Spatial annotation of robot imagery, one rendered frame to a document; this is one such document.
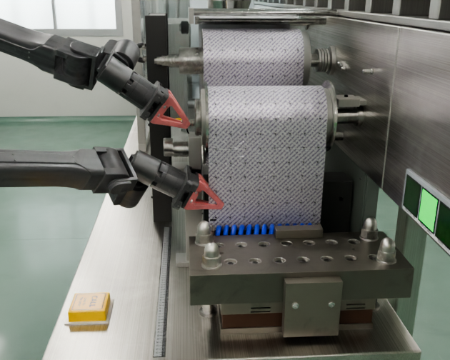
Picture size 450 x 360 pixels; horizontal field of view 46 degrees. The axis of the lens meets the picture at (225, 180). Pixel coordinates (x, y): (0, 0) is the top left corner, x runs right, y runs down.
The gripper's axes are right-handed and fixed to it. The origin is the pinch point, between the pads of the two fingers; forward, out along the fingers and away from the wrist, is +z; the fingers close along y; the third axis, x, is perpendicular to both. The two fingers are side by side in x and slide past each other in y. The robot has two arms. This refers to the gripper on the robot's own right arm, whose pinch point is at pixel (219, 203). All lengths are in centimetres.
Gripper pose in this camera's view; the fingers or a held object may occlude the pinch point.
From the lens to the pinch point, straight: 109.4
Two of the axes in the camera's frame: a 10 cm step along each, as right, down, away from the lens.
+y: 0.8, 3.4, -9.4
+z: 8.7, 4.3, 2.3
